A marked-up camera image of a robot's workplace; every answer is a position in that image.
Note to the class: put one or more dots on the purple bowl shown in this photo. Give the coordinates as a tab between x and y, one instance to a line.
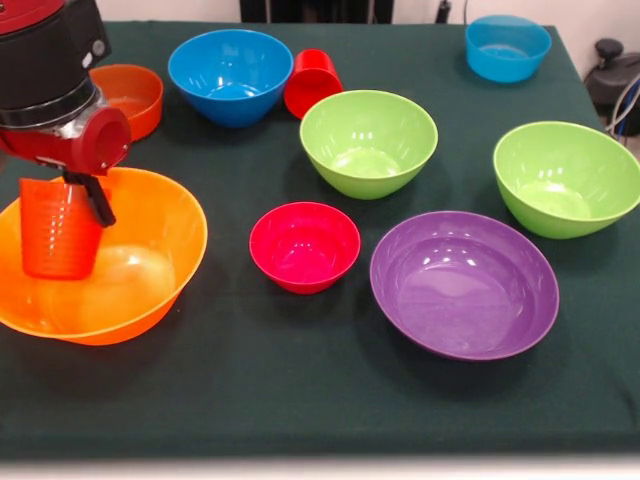
465	285

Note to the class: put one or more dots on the small light blue bowl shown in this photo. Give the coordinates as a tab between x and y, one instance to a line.
507	65

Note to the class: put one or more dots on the green bowl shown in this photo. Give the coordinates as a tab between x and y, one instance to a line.
565	165
367	135

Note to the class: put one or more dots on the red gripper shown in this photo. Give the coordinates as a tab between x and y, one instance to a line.
107	140

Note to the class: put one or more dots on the orange cup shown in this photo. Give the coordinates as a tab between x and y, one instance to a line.
57	240

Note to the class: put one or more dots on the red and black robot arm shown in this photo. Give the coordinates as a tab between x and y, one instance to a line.
45	65

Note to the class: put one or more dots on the small orange bowl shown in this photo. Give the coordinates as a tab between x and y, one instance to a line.
145	115

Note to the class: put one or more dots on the red cup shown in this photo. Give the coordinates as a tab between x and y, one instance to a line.
312	85

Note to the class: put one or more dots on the large yellow-orange bowl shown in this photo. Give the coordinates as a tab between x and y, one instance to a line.
150	225

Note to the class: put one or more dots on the dark green table cloth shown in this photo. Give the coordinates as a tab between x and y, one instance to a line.
320	375

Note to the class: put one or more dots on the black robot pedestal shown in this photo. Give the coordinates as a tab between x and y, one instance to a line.
270	10

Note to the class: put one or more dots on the small pink-red bowl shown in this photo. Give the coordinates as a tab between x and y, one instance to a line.
305	245

